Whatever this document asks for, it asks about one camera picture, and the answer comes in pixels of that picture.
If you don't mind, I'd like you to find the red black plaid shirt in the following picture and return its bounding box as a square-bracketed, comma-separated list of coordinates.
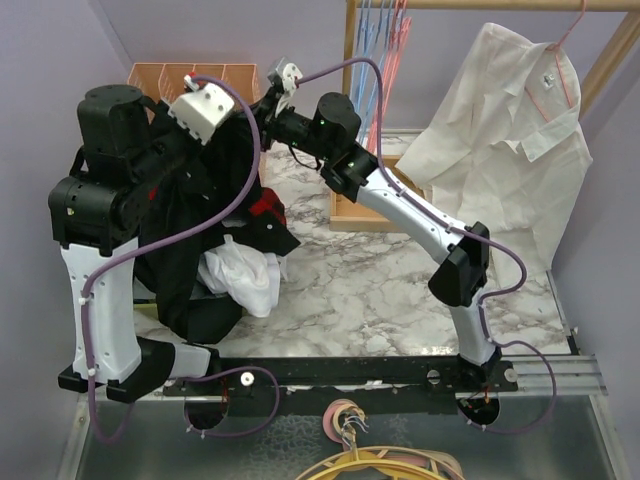
[149, 187, 286, 225]

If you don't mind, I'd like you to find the pink hanger bundle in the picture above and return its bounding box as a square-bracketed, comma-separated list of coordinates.
[367, 1, 411, 153]

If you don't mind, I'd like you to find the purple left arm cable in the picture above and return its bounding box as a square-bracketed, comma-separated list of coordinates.
[82, 74, 281, 445]

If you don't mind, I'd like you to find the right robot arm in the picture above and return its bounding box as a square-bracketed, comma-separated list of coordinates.
[252, 88, 501, 391]

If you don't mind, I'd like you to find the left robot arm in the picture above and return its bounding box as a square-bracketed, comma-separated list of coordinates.
[48, 84, 221, 404]

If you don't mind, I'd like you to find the blue hanger bundle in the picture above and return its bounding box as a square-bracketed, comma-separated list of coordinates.
[349, 0, 396, 151]

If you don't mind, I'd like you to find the pink hanger holding shirt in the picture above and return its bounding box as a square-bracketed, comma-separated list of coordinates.
[546, 0, 588, 109]

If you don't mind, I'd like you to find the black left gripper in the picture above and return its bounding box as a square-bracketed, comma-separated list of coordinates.
[130, 97, 212, 191]

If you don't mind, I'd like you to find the peach file organizer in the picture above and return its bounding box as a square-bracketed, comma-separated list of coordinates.
[127, 63, 261, 104]

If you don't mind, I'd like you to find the black mounting rail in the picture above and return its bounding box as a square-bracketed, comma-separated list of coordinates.
[163, 356, 518, 417]

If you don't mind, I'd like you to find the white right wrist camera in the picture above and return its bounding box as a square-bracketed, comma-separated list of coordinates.
[267, 57, 303, 114]

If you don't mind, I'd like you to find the pink hanger pile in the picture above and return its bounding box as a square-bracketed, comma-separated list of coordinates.
[322, 399, 464, 479]

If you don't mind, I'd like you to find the wooden clothes rack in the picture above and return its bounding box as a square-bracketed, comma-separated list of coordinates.
[330, 0, 639, 233]

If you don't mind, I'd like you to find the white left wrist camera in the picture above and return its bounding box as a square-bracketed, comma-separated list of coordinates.
[168, 75, 235, 146]

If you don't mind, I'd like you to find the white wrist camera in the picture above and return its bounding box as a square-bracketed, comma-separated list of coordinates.
[168, 75, 235, 146]
[267, 57, 303, 114]

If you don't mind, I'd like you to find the white crumpled shirt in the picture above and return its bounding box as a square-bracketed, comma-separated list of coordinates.
[197, 234, 288, 318]

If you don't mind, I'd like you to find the yellow hanger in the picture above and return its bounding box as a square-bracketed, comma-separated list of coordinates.
[297, 437, 439, 479]

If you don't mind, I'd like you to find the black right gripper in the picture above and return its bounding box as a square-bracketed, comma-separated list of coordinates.
[222, 89, 333, 164]

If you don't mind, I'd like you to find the white hanging shirt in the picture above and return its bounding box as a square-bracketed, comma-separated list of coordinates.
[396, 23, 592, 275]

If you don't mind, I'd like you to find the black button shirt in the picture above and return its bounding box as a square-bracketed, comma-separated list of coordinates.
[134, 99, 301, 345]

